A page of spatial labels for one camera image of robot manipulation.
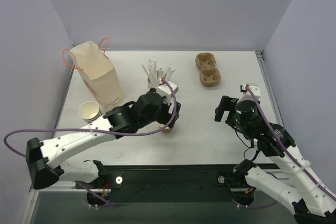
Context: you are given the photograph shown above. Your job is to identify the brown paper coffee cup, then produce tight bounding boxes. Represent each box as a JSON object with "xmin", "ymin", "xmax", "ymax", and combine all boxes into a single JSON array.
[{"xmin": 161, "ymin": 126, "xmax": 173, "ymax": 134}]

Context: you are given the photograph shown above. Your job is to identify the beige paper takeout bag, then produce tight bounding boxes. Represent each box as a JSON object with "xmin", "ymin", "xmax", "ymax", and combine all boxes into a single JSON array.
[{"xmin": 62, "ymin": 40, "xmax": 123, "ymax": 113}]

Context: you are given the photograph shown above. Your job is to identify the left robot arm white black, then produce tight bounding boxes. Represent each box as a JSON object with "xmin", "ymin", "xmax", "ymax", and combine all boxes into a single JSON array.
[{"xmin": 26, "ymin": 89, "xmax": 181, "ymax": 189}]

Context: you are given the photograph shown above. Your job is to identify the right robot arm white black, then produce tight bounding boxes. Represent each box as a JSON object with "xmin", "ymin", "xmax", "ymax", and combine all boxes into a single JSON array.
[{"xmin": 215, "ymin": 95, "xmax": 335, "ymax": 223}]

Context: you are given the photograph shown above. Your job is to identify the white straw holder cup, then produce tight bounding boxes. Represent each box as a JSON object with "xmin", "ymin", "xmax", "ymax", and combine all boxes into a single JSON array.
[{"xmin": 147, "ymin": 78, "xmax": 163, "ymax": 90}]

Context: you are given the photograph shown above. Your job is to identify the wrapped white straws bundle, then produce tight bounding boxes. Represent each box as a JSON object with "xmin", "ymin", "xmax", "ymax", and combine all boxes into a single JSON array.
[{"xmin": 141, "ymin": 59, "xmax": 176, "ymax": 81}]

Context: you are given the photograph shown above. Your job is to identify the brown pulp cup carrier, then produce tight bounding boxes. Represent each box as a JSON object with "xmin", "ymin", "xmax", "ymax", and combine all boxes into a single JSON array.
[{"xmin": 195, "ymin": 52, "xmax": 221, "ymax": 87}]

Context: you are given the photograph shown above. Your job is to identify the stack of paper cups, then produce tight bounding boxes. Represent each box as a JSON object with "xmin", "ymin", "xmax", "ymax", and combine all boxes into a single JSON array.
[{"xmin": 78, "ymin": 101, "xmax": 103, "ymax": 123}]

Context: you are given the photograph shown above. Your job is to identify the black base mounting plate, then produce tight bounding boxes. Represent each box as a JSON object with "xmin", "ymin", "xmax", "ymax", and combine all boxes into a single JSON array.
[{"xmin": 86, "ymin": 165, "xmax": 255, "ymax": 206}]

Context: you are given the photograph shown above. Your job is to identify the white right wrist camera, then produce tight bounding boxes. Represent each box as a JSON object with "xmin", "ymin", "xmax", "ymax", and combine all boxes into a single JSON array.
[{"xmin": 239, "ymin": 83, "xmax": 261, "ymax": 101}]

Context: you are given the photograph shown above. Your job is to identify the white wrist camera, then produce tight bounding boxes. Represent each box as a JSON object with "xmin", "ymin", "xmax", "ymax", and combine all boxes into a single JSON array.
[
  {"xmin": 156, "ymin": 80, "xmax": 179, "ymax": 103},
  {"xmin": 239, "ymin": 83, "xmax": 261, "ymax": 101}
]

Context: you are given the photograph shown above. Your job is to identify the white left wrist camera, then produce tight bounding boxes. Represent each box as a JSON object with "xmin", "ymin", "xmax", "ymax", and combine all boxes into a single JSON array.
[{"xmin": 156, "ymin": 80, "xmax": 179, "ymax": 103}]

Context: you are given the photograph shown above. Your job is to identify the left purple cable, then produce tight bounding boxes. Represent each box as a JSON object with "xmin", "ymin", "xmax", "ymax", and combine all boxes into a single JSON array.
[{"xmin": 3, "ymin": 78, "xmax": 182, "ymax": 159}]

